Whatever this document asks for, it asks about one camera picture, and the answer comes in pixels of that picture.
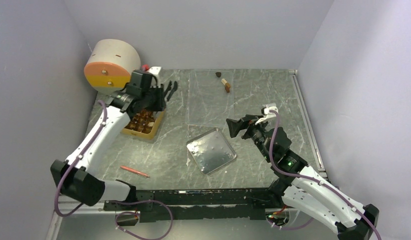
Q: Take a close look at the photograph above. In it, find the gold chocolate box tray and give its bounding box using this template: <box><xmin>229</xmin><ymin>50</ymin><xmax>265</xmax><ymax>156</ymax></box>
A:
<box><xmin>121</xmin><ymin>109</ymin><xmax>165</xmax><ymax>140</ymax></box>

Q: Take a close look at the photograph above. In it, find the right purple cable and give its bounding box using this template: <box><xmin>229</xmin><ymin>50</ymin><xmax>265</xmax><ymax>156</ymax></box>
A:
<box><xmin>266</xmin><ymin>109</ymin><xmax>383</xmax><ymax>240</ymax></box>

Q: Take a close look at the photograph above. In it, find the square silver metal lid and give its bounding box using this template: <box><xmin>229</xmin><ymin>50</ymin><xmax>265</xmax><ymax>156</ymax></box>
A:
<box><xmin>186</xmin><ymin>128</ymin><xmax>238</xmax><ymax>175</ymax></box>

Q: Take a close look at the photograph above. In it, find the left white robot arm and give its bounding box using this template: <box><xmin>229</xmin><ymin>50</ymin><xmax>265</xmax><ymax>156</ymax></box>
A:
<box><xmin>50</xmin><ymin>66</ymin><xmax>178</xmax><ymax>210</ymax></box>

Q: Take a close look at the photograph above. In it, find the purple cable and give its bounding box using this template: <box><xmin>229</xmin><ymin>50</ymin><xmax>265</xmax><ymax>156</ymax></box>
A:
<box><xmin>53</xmin><ymin>99</ymin><xmax>175</xmax><ymax>240</ymax></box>
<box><xmin>266</xmin><ymin>109</ymin><xmax>383</xmax><ymax>240</ymax></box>

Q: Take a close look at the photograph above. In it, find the red pen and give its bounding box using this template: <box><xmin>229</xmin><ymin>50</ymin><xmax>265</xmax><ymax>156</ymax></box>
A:
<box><xmin>120</xmin><ymin>165</ymin><xmax>150</xmax><ymax>178</ymax></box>

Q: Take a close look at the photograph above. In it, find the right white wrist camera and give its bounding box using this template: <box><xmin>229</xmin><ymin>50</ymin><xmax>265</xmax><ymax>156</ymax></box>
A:
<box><xmin>255</xmin><ymin>103</ymin><xmax>279</xmax><ymax>125</ymax></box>

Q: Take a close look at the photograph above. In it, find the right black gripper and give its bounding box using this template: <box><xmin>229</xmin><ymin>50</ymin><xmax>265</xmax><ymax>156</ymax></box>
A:
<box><xmin>226</xmin><ymin>114</ymin><xmax>273</xmax><ymax>162</ymax></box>

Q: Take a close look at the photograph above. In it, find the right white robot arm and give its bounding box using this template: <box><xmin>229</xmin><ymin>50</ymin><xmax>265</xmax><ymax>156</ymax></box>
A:
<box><xmin>226</xmin><ymin>114</ymin><xmax>382</xmax><ymax>240</ymax></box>

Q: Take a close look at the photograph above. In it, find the round pastel drawer box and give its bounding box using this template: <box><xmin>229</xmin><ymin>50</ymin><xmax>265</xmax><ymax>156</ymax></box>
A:
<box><xmin>83</xmin><ymin>39</ymin><xmax>141</xmax><ymax>95</ymax></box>

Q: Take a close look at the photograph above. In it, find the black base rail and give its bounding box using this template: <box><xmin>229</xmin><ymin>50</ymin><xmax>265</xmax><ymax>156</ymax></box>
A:
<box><xmin>103</xmin><ymin>187</ymin><xmax>286</xmax><ymax>223</ymax></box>

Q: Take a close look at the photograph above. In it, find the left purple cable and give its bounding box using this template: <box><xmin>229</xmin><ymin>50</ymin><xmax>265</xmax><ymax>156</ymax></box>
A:
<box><xmin>53</xmin><ymin>99</ymin><xmax>175</xmax><ymax>240</ymax></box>

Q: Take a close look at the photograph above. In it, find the clear plastic tray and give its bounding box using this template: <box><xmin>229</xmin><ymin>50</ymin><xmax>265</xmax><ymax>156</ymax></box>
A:
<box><xmin>185</xmin><ymin>69</ymin><xmax>235</xmax><ymax>128</ymax></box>

